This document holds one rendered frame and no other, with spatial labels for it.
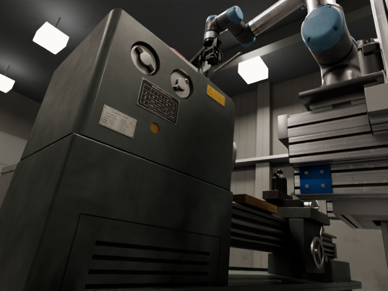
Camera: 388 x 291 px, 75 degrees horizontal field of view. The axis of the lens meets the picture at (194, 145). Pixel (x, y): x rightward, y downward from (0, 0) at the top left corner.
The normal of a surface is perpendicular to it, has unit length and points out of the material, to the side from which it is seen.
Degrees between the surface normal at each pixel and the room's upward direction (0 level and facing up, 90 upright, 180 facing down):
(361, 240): 90
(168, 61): 90
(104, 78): 90
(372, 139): 90
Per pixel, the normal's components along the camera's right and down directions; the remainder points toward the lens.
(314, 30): -0.68, -0.22
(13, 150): 0.79, -0.14
